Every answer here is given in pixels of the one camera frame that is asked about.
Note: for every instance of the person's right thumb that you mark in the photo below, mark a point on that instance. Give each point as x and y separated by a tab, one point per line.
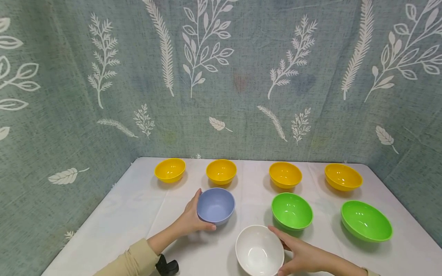
286	269

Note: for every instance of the person's left hand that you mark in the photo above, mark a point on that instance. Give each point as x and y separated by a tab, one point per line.
189	220

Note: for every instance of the person's left index finger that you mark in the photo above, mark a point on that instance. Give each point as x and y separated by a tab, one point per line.
197	197

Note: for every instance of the blue plastic bowl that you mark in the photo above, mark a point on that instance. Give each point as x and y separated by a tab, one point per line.
216	206

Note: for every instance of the black wrist band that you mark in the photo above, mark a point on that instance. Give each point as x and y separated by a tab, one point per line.
167	266

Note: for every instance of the white plastic bowl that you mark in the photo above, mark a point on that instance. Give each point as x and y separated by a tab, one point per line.
259	250

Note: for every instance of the person's right hand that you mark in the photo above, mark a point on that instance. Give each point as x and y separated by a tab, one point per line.
304	255

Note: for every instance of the person's right forearm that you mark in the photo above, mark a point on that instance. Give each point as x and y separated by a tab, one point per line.
342	266

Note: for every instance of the person's left forearm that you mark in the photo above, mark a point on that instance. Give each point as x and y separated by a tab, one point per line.
138	255

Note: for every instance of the yellow plastic bowl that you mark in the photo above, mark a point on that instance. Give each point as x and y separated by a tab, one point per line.
343	176
285	174
170	170
221	171

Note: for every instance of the person's left thumb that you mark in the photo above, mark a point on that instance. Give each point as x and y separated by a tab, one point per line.
206	227

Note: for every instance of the person's right index finger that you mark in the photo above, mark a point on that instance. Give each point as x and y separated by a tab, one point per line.
278	232

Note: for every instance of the green plastic bowl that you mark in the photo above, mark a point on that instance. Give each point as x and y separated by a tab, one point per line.
366	221
291	211

